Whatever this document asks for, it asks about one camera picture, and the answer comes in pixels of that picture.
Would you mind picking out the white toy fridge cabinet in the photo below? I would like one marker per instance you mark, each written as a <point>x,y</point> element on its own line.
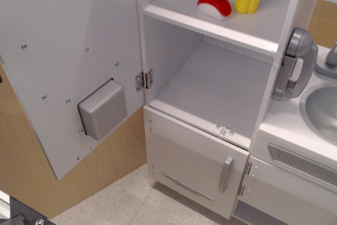
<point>209,72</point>

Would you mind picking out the grey oven vent panel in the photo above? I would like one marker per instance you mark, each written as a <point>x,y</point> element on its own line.
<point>302,164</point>

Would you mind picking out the cardboard box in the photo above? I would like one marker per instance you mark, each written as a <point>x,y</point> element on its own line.
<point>323,23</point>

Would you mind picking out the red white toy sushi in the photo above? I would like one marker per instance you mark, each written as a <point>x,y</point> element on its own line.
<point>217,9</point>

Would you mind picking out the white lower freezer door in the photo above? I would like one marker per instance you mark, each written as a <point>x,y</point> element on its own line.
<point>190,161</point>

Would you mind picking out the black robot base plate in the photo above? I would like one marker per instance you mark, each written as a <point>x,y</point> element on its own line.
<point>15,212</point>

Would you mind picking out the grey toy faucet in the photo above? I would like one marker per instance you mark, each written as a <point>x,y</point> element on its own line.
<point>326,63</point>

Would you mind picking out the plastic door latch catch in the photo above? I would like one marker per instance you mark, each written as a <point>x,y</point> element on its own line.
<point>223,131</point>

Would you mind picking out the grey ice dispenser box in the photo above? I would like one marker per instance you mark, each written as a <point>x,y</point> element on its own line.
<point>103,110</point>

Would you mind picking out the grey toy telephone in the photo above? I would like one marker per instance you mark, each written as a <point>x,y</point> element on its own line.
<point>297,66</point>

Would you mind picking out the grey toy sink basin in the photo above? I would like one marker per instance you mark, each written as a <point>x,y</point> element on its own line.
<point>318,110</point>

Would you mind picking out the grey freezer door handle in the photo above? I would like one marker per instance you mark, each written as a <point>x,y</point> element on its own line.
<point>224,173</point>

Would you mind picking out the white fridge door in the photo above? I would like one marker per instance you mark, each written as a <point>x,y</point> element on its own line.
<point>58,52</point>

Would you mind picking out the white oven door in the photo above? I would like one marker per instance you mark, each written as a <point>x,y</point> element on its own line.
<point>272,195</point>

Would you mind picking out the metal door hinge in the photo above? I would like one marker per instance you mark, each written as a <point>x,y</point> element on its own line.
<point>144,80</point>

